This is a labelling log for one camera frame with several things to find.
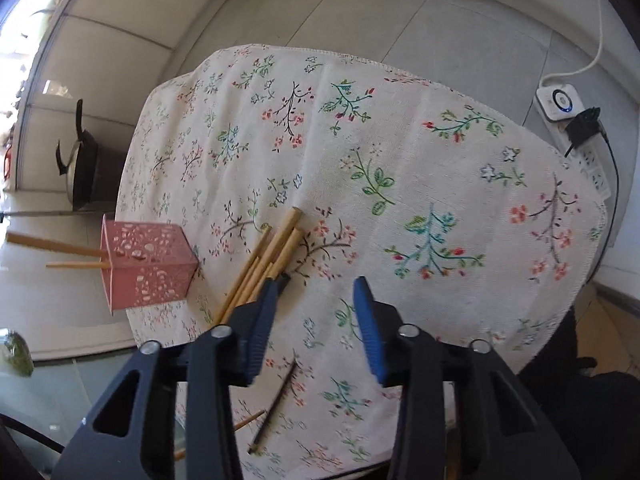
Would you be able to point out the white kitchen cabinet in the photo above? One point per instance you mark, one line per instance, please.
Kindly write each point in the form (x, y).
(100, 60)

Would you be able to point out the white power strip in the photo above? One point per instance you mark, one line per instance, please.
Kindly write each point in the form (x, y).
(555, 105)

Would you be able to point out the dark brown stand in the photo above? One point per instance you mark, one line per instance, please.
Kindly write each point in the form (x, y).
(110, 175)

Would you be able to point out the wok with metal lid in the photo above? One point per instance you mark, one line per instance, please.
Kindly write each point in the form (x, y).
(80, 160)

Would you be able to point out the dark brown chopstick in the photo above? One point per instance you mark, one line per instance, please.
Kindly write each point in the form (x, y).
(272, 405)

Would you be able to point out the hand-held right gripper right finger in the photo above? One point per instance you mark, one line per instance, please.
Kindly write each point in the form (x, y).
(367, 325)

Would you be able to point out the black plug adapter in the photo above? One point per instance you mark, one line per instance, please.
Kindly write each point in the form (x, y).
(585, 125)

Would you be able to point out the pile of wooden chopsticks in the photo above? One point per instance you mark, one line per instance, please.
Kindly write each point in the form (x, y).
(280, 245)

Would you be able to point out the pink perforated utensil holder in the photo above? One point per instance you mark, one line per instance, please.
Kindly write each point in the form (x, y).
(150, 280)

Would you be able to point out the floral tablecloth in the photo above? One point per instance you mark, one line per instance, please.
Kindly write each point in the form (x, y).
(400, 185)

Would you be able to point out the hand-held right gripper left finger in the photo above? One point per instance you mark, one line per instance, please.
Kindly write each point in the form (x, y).
(262, 325)

